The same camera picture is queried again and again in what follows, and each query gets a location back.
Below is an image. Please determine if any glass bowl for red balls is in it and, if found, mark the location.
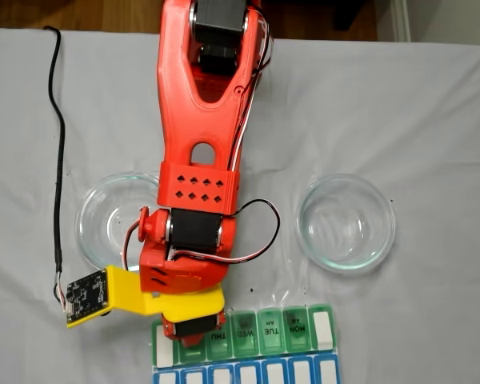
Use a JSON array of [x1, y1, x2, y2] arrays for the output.
[[294, 173, 397, 277]]

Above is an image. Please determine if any weekly pill organizer box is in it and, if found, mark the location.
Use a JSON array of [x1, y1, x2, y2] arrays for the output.
[[150, 302, 342, 384]]

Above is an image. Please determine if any glass bowl with green balls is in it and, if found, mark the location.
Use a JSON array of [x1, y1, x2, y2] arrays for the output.
[[74, 172, 161, 273]]

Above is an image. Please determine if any camera board on yellow mount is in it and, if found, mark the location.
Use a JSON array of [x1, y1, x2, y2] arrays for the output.
[[66, 268, 113, 330]]

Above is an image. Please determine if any black camera cable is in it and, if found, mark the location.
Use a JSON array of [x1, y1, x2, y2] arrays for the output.
[[42, 26, 68, 313]]

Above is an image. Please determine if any white tablecloth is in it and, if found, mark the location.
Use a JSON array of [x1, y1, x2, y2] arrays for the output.
[[0, 27, 480, 384]]

